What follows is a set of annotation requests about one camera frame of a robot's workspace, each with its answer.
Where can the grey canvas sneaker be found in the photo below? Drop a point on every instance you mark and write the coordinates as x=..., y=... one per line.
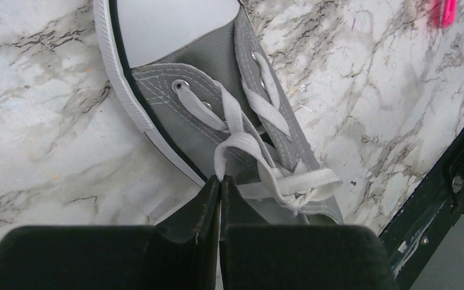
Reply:
x=195, y=80

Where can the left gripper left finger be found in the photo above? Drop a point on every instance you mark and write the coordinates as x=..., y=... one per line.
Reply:
x=178, y=253

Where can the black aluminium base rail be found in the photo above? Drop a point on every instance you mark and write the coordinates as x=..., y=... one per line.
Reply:
x=418, y=228

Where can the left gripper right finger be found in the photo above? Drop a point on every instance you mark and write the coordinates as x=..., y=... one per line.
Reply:
x=255, y=254

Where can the pink plastic bar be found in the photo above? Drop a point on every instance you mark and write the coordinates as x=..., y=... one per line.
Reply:
x=443, y=13

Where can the white shoelace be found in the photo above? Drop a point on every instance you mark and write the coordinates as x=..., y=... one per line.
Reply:
x=293, y=190

